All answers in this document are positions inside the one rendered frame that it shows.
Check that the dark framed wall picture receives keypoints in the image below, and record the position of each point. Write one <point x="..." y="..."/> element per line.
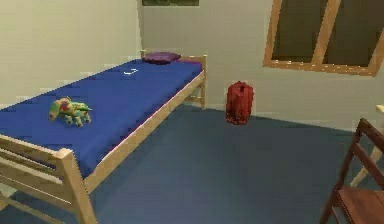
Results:
<point x="170" y="2"/>

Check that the brown wooden chair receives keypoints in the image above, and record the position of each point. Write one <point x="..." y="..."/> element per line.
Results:
<point x="360" y="186"/>

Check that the wooden bed with blue mattress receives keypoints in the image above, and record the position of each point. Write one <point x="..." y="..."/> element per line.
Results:
<point x="133" y="100"/>

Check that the purple pillow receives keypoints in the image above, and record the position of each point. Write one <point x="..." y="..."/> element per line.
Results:
<point x="161" y="57"/>

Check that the wooden framed window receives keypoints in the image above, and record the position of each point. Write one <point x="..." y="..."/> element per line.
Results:
<point x="328" y="33"/>

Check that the colourful plush toy animal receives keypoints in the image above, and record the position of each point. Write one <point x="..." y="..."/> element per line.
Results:
<point x="71" y="110"/>

